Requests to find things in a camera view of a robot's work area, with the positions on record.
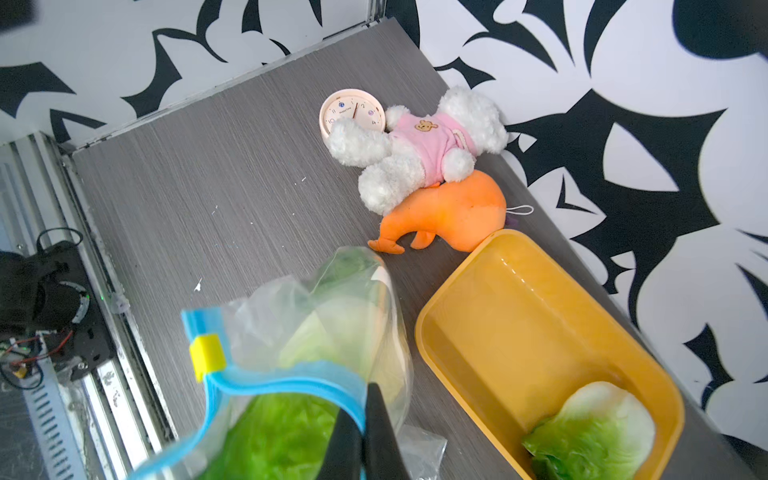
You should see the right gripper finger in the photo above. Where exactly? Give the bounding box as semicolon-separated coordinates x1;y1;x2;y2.
316;383;410;480

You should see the clear zipper bag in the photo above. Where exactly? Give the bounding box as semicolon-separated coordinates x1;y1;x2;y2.
133;251;413;479
397;425;447;480

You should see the chinese cabbage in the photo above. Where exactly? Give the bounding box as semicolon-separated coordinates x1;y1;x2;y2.
522;381;656;479
200;393;339;479
278;247;398;380

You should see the yellow plastic tray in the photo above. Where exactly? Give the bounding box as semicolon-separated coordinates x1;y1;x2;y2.
415;230;685;479

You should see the orange plush toy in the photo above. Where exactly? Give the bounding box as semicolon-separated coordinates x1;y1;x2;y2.
368;170;534;255

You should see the white teddy bear pink shirt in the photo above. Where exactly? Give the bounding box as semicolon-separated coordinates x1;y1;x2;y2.
324;87;508;216

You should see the small pink alarm clock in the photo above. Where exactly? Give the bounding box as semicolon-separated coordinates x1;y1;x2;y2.
318;89;386;141

